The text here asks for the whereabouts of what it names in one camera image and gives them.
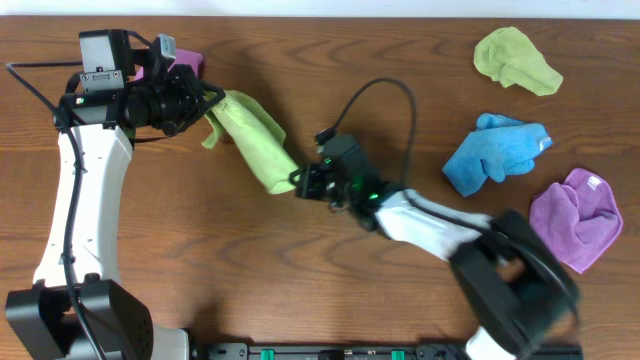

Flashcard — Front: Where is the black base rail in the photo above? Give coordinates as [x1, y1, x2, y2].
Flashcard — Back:
[192, 341, 584, 360]

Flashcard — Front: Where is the crumpled purple cloth right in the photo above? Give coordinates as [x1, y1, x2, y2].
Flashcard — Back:
[529, 168, 623, 274]

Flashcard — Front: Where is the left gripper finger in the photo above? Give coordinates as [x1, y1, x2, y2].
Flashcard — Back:
[184, 65, 226, 118]
[159, 112, 203, 137]

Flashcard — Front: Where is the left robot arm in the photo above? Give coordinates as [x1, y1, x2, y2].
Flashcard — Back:
[5, 29, 225, 360]

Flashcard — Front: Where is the crumpled green cloth top right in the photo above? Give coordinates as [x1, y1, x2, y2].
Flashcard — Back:
[473, 27, 563, 96]

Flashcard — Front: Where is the large green cloth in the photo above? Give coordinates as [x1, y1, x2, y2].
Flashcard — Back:
[202, 90, 298, 195]

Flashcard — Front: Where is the folded purple cloth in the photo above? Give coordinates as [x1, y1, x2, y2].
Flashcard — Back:
[133, 48, 205, 83]

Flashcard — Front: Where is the blue cloth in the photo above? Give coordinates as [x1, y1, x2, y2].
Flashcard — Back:
[442, 113, 553, 197]

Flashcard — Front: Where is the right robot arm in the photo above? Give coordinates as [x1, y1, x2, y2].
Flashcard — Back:
[288, 159, 579, 359]

